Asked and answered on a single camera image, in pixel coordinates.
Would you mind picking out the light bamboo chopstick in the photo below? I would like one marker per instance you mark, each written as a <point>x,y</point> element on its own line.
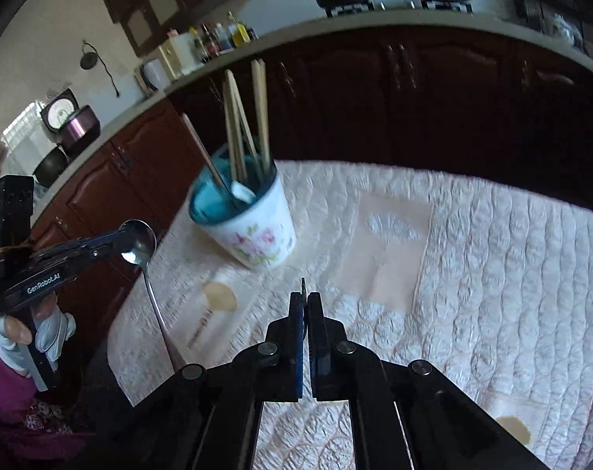
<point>238,169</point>

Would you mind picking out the gas stove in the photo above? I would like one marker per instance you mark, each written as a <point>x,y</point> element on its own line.
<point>406,5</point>

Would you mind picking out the steel spoon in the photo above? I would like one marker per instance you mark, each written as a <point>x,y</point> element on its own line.
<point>140,254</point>

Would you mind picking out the wooden kitchen cabinets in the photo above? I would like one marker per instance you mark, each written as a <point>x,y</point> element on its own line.
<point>429,97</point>

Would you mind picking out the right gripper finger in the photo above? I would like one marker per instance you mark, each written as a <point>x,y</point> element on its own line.
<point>324,334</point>
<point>286,382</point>

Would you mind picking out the dish drying rack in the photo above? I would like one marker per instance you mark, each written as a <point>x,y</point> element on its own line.
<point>569,20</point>

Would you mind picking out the black bowl on counter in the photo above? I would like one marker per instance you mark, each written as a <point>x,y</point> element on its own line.
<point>51,167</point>

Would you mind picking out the oil bottle yellow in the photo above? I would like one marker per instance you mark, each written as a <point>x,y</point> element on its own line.
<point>238,31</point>

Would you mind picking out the rice cooker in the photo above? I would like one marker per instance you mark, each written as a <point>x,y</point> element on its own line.
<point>70,126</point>

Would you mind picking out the white ceramic spoon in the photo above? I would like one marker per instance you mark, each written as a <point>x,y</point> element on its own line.
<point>242,193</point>

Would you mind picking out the white gloved left hand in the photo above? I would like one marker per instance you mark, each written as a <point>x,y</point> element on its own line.
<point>52,329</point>

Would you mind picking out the steel fork pink handle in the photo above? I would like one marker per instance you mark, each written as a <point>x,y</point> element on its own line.
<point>303,291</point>

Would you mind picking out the cream quilted table cloth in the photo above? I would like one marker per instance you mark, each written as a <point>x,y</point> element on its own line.
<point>492,285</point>

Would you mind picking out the dark wooden chopstick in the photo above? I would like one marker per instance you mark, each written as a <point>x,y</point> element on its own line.
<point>243,132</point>

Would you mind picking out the dark sauce bottle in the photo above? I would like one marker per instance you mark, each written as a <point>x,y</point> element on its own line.
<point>209,42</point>

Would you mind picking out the brown wooden chopstick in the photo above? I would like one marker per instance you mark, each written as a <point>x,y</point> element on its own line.
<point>217,178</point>

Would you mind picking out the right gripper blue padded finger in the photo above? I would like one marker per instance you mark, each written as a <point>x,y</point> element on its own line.
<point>105,246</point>

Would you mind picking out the white electric kettle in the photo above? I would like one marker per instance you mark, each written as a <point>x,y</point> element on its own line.
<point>151,76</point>

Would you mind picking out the pale bamboo chopstick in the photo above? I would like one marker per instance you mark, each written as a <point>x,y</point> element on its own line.
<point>263,115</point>

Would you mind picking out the white floral utensil holder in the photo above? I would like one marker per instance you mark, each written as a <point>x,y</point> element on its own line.
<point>260,233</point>

